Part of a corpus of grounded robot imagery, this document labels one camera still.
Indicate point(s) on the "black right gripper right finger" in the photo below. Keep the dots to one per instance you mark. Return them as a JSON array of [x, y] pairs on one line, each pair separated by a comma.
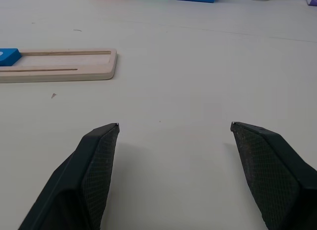
[[277, 180]]

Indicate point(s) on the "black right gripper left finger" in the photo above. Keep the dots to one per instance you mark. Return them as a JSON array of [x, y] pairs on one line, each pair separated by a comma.
[[74, 180]]

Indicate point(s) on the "light wooden letter tray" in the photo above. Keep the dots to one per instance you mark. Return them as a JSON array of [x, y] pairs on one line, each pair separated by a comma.
[[94, 74]]

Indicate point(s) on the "blue letter tile o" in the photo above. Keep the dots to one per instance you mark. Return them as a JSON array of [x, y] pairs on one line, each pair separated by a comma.
[[11, 57]]

